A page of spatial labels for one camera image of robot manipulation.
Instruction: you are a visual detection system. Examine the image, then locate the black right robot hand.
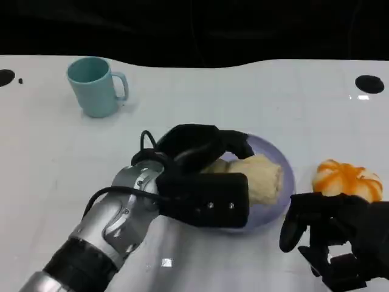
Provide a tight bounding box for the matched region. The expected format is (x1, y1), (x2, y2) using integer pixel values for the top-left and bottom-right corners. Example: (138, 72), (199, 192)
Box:
(279, 192), (389, 288)

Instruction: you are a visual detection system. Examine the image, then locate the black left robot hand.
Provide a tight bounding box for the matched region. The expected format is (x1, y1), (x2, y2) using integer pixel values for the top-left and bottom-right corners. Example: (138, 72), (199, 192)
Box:
(132, 123), (255, 175)

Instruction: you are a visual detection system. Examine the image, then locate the lilac plate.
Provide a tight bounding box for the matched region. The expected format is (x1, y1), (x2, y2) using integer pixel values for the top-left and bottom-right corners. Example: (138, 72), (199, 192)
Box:
(179, 132), (297, 235)

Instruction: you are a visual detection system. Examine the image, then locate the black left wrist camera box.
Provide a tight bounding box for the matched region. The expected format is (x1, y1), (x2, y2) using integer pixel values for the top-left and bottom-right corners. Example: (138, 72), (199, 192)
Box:
(156, 172), (250, 229)

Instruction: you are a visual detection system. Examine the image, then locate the pale green mug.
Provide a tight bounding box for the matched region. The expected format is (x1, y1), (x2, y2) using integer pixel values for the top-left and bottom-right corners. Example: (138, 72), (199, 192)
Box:
(66, 57), (130, 119)

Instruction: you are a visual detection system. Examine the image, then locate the orange and white bread roll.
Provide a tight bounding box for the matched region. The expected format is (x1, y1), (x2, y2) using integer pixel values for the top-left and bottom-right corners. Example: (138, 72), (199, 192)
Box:
(312, 158), (384, 203)

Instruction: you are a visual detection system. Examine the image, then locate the beige towel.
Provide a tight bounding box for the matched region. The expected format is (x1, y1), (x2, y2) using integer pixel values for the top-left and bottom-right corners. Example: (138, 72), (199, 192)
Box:
(200, 153), (285, 207)

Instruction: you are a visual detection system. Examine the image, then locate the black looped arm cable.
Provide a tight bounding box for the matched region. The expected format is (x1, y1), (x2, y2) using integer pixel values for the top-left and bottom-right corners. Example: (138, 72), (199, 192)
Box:
(82, 186), (171, 220)
(140, 130), (168, 164)

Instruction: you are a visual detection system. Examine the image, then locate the black round table grommet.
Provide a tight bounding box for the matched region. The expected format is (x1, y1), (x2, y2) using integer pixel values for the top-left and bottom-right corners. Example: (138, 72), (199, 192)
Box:
(0, 69), (15, 88)
(354, 75), (385, 94)

